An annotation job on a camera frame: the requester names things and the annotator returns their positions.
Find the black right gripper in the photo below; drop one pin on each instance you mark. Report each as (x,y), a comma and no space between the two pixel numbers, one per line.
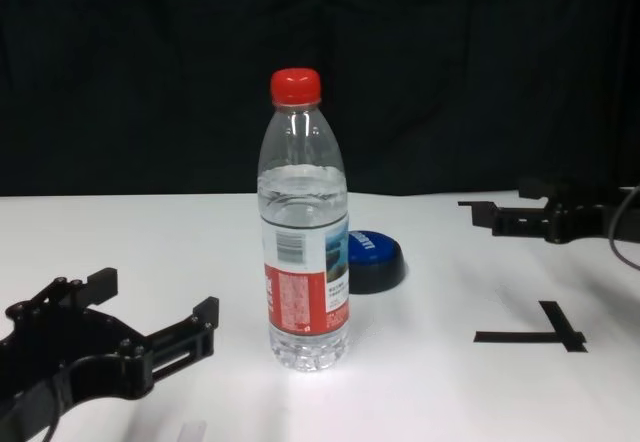
(585,217)

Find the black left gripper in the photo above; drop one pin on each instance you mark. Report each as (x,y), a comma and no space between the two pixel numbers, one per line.
(60,362)

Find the clear water bottle red cap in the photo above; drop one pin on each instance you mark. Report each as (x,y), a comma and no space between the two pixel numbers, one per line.
(305,212)

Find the blue black round lid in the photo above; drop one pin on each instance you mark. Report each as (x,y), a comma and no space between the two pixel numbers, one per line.
(375,262)

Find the black curtain backdrop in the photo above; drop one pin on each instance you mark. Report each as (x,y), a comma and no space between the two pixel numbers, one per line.
(150,62)

